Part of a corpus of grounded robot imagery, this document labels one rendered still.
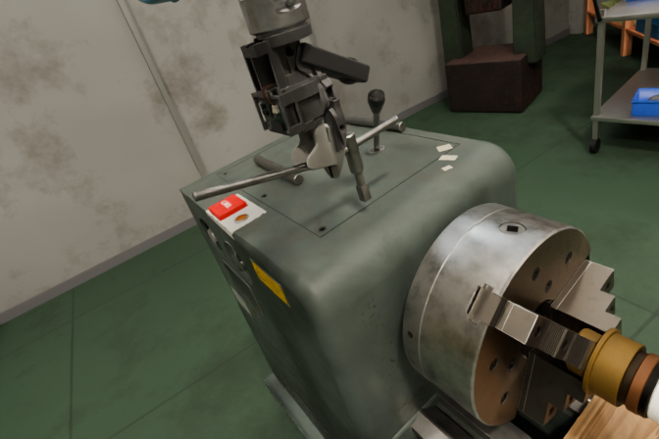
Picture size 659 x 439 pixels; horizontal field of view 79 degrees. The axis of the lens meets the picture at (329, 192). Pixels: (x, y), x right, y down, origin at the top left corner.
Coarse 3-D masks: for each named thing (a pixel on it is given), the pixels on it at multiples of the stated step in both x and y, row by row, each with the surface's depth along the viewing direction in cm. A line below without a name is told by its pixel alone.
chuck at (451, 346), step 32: (480, 224) 58; (544, 224) 56; (480, 256) 54; (512, 256) 51; (544, 256) 54; (576, 256) 60; (448, 288) 54; (480, 288) 52; (512, 288) 50; (544, 288) 56; (448, 320) 53; (448, 352) 53; (480, 352) 50; (512, 352) 55; (448, 384) 55; (480, 384) 52; (512, 384) 58; (480, 416) 55; (512, 416) 61
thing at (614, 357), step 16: (592, 336) 52; (608, 336) 50; (624, 336) 51; (592, 352) 50; (608, 352) 49; (624, 352) 49; (640, 352) 49; (576, 368) 52; (592, 368) 50; (608, 368) 48; (624, 368) 47; (640, 368) 47; (656, 368) 46; (592, 384) 50; (608, 384) 48; (624, 384) 48; (640, 384) 46; (608, 400) 49; (624, 400) 48; (640, 400) 46
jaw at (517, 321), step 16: (480, 304) 51; (496, 304) 50; (512, 304) 50; (480, 320) 50; (496, 320) 51; (512, 320) 49; (528, 320) 48; (544, 320) 49; (512, 336) 48; (528, 336) 47; (544, 336) 50; (560, 336) 49; (576, 336) 50; (544, 352) 49; (560, 352) 49; (576, 352) 50
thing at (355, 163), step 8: (352, 136) 58; (352, 144) 58; (352, 152) 59; (352, 160) 59; (360, 160) 60; (352, 168) 60; (360, 168) 60; (360, 176) 61; (360, 184) 62; (360, 192) 62; (368, 192) 63; (360, 200) 64; (368, 200) 63
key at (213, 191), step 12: (396, 120) 63; (372, 132) 61; (360, 144) 60; (288, 168) 53; (300, 168) 54; (240, 180) 50; (252, 180) 50; (264, 180) 51; (192, 192) 47; (204, 192) 47; (216, 192) 48
